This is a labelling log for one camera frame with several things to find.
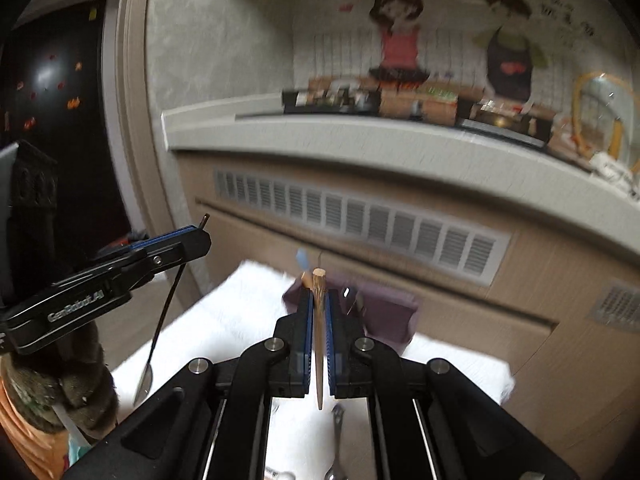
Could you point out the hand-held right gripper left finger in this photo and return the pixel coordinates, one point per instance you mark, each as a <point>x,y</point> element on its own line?
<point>307,332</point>

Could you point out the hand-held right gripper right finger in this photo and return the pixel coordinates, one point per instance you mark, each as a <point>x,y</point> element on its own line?
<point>329,340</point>

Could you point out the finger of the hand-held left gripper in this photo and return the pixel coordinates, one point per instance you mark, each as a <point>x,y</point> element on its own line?
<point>160,239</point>
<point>185,247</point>

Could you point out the wooden chopstick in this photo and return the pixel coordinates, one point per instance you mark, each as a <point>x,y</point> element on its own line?
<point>319,290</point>

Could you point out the purple plastic utensil holder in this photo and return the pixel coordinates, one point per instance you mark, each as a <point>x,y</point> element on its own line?
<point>390,320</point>

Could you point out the small metal spoon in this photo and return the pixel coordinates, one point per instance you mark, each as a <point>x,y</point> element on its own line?
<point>339,422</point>

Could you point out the white textured cloth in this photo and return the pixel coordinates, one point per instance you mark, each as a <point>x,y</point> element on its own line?
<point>240,320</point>

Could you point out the long grey vent grille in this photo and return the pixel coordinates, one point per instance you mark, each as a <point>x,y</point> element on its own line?
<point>360,225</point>

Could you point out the black door with magnets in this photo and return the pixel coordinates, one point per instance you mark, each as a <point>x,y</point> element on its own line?
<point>65,85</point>

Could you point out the speckled stone countertop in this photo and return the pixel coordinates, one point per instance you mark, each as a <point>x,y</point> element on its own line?
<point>350,137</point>

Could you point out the short grey vent grille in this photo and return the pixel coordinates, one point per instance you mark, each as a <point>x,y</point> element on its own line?
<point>617,307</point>

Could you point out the yellow-rimmed glass pot lid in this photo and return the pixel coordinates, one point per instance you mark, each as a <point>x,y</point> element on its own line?
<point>600,110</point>

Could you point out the beige door frame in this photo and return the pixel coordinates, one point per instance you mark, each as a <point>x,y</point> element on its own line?
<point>150,110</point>

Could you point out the cartoon wall poster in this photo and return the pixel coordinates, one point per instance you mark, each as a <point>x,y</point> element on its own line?
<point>400,45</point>

